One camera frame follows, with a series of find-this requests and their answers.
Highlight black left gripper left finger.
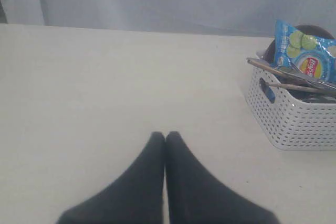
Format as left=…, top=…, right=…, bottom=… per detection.
left=57, top=132, right=165, bottom=223

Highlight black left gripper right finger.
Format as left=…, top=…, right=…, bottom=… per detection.
left=165, top=132, right=279, bottom=223

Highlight wooden chopstick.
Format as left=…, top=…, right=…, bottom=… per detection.
left=266, top=82, right=335, bottom=95
left=246, top=58, right=336, bottom=91

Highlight blue Lays chips bag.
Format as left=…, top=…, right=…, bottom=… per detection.
left=274, top=20, right=335, bottom=83

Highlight brown round plate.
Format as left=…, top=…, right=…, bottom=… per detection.
left=260, top=25, right=335, bottom=63

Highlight steel cup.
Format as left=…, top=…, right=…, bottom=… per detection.
left=301, top=93, right=336, bottom=104

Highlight silver fork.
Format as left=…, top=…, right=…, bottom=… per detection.
left=278, top=67, right=335, bottom=91

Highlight white perforated plastic basket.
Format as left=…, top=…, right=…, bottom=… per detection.
left=245, top=66, right=335, bottom=151

